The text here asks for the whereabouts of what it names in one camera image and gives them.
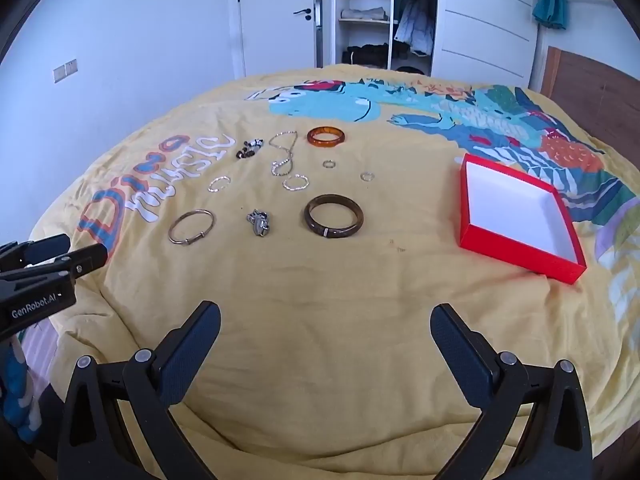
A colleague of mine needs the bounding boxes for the folded dark clothes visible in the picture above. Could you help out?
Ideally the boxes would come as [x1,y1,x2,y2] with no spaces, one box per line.
[342,44,396,67]

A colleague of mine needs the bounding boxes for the brown beaded bracelet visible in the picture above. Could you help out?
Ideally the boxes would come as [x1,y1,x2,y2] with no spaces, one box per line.
[235,137,265,160]

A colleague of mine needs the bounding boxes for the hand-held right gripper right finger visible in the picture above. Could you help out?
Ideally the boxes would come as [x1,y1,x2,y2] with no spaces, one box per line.
[430,302,596,480]

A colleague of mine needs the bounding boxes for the plain silver bangle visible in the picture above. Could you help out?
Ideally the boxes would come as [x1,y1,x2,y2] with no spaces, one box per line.
[167,208,216,247]

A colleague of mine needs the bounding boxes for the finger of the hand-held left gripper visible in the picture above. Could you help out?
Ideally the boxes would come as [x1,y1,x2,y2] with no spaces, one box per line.
[0,233,71,269]
[0,243,109,286]

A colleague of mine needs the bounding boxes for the folded beige clothes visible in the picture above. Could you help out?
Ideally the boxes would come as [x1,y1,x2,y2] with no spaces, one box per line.
[341,6,390,22]

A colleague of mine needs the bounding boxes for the wooden headboard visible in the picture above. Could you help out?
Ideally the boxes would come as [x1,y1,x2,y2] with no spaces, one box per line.
[540,46,640,146]

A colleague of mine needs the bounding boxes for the yellow printed blanket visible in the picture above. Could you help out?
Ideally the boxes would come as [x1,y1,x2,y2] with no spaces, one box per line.
[27,64,640,480]

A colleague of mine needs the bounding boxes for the dark brown bangle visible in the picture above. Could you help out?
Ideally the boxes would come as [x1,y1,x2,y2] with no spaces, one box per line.
[303,194,364,241]

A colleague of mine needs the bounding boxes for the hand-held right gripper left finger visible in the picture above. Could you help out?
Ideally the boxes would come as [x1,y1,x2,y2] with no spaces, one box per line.
[56,300,222,480]

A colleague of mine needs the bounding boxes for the wall switch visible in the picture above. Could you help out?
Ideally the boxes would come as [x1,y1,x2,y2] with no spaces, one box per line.
[52,59,79,83]

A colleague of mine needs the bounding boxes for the white wardrobe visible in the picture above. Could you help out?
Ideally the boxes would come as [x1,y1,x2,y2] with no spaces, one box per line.
[332,0,538,86]

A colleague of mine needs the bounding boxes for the hanging jackets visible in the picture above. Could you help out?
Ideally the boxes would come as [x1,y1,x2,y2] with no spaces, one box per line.
[394,0,438,57]

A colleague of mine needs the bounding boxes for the silver pendant with chain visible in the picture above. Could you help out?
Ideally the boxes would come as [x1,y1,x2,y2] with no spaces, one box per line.
[246,208,273,238]

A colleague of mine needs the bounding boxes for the white door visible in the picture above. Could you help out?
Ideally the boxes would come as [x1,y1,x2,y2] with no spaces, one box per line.
[239,0,321,78]

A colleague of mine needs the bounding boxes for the rhinestone necklace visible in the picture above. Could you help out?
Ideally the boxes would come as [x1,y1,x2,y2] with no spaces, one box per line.
[267,130,299,177]

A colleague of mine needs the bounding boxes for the amber bangle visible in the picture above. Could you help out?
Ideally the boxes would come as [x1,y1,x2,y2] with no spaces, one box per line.
[306,126,346,149]

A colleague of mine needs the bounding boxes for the red cardboard box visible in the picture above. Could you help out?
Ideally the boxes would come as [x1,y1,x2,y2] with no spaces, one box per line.
[459,153,587,285]

